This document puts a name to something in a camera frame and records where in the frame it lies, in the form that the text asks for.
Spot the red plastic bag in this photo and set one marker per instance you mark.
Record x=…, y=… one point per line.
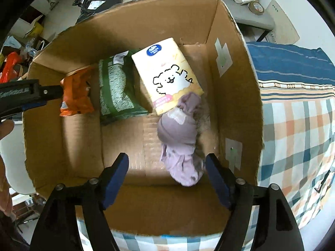
x=8, y=72

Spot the green snack packet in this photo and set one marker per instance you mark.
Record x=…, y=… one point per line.
x=117, y=89

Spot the plaid checkered tablecloth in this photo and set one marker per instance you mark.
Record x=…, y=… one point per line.
x=298, y=113

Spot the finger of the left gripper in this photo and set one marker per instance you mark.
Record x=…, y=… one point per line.
x=48, y=93

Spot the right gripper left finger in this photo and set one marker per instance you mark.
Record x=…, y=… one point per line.
x=104, y=189

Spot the beige board against wall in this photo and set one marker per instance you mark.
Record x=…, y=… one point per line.
x=284, y=31

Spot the tape roll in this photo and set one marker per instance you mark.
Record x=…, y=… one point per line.
x=256, y=8

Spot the purple cloth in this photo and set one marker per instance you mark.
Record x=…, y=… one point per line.
x=177, y=131

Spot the person's left hand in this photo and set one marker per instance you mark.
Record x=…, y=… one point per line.
x=6, y=203

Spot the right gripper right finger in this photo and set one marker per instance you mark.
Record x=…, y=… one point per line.
x=232, y=191

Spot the orange snack packet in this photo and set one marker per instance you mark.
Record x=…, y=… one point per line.
x=76, y=89

